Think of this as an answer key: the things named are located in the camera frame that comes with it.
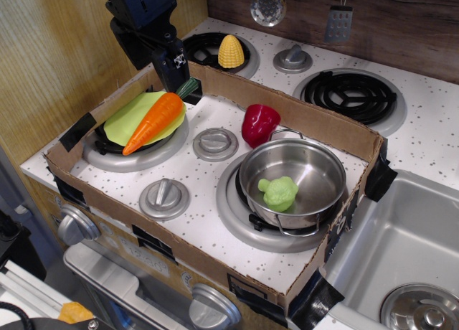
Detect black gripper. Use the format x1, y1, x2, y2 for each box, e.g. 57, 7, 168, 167
151, 39, 190, 93

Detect green toy broccoli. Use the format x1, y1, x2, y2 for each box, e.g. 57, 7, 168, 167
257, 176, 299, 212

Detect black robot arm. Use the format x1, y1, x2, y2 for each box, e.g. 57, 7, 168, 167
105, 0, 190, 92

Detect back left stove burner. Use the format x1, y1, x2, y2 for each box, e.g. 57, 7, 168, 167
184, 32, 260, 79

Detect stove burner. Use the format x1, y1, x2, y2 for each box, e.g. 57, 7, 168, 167
83, 116, 189, 173
216, 155, 349, 253
184, 32, 260, 79
293, 68, 407, 137

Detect orange toy carrot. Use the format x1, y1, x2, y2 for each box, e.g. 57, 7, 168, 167
122, 77, 199, 156

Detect yellow toy corn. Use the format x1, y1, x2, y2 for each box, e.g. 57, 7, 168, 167
218, 34, 245, 69

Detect light green plate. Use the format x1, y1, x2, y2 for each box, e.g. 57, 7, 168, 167
103, 91, 186, 150

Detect grey middle stove knob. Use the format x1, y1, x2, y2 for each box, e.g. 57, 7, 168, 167
193, 128, 239, 162

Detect grey stove knob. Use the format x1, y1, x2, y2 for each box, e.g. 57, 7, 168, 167
139, 178, 191, 221
193, 128, 239, 162
273, 44, 313, 74

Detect red toy bell pepper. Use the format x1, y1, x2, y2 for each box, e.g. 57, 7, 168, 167
241, 104, 281, 149

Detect hanging silver strainer ladle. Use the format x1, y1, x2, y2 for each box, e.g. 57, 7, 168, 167
250, 0, 287, 27

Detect front left stove burner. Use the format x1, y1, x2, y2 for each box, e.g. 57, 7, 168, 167
83, 116, 189, 173

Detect grey back stove knob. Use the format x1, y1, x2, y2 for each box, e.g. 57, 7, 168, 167
273, 44, 313, 74

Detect grey front stove knob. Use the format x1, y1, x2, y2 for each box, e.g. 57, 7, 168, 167
139, 178, 191, 221

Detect hanging grey spatula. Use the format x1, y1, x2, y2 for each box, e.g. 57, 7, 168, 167
324, 0, 354, 43

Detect front right stove burner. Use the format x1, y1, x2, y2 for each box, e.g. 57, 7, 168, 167
216, 155, 349, 253

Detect left oven front knob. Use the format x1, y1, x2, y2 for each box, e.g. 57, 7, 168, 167
57, 204, 100, 246

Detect oven knob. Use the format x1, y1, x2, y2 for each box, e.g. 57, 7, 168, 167
57, 204, 100, 246
189, 283, 242, 330

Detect back right stove burner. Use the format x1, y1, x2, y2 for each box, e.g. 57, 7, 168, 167
293, 68, 407, 137

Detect right oven front knob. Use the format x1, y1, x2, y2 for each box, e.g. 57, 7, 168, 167
189, 283, 242, 330

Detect yellow object bottom left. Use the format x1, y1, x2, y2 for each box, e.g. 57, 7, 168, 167
57, 301, 94, 324

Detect grey toy sink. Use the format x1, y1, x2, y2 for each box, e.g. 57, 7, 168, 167
286, 169, 459, 330

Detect silver sink drain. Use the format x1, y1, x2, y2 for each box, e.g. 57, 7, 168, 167
379, 283, 458, 329

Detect steel pan with handles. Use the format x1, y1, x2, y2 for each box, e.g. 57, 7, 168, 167
238, 136, 346, 237

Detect silver oven door handle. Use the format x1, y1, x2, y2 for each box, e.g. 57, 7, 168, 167
64, 244, 193, 329

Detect black cable bottom left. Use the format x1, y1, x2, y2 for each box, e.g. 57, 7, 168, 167
0, 301, 37, 330

